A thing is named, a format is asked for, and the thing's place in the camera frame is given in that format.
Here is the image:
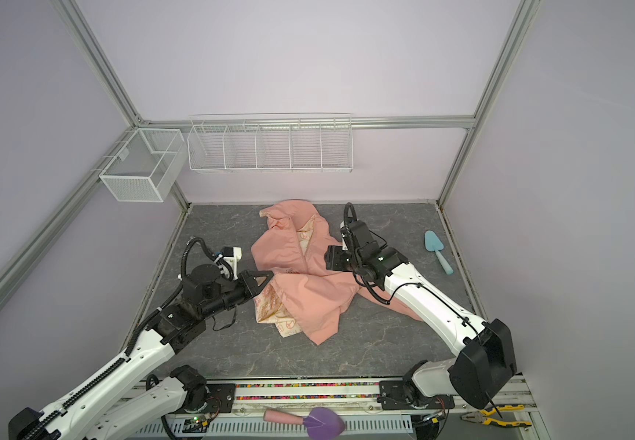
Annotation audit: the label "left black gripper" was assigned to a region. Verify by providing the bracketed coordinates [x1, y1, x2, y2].
[202, 268, 273, 320]

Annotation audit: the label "pink zip jacket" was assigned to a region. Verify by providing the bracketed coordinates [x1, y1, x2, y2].
[250, 199, 423, 347]

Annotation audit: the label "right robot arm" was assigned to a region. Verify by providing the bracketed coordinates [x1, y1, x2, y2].
[325, 216, 518, 410]

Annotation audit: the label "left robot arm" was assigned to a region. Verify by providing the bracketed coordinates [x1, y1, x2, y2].
[8, 238, 274, 439]

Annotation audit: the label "teal plastic trowel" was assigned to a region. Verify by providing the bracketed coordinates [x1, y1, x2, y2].
[424, 230, 454, 275]

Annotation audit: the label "white mesh box basket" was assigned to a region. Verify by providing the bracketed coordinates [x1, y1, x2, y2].
[100, 128, 188, 203]

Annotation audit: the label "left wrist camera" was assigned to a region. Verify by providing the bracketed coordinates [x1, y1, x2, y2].
[214, 247, 242, 280]

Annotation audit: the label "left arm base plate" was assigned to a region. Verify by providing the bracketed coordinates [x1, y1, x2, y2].
[172, 382, 237, 414]

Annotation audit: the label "white wire shelf basket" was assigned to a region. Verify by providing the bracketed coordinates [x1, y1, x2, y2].
[186, 113, 354, 172]

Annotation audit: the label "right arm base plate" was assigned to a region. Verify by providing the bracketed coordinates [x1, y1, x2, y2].
[377, 379, 455, 411]

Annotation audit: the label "purple pink-handled scoop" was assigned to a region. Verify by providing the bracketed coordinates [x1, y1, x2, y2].
[263, 407, 346, 440]

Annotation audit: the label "yellow-handled pliers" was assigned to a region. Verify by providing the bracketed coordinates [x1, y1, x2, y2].
[460, 405, 532, 429]

